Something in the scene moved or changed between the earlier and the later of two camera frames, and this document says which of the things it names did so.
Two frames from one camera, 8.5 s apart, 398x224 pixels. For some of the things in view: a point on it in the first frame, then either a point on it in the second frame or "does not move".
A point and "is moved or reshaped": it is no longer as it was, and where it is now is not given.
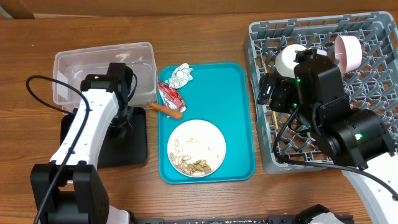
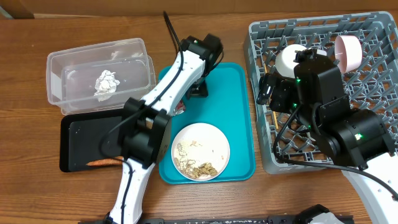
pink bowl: (348, 52) does not move
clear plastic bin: (72, 66) does not move
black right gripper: (282, 85) does not move
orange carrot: (165, 109) is moved or reshaped
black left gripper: (120, 133) -> (201, 91)
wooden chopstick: (275, 116) does not move
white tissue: (181, 76) is moved or reshaped
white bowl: (285, 58) does not move
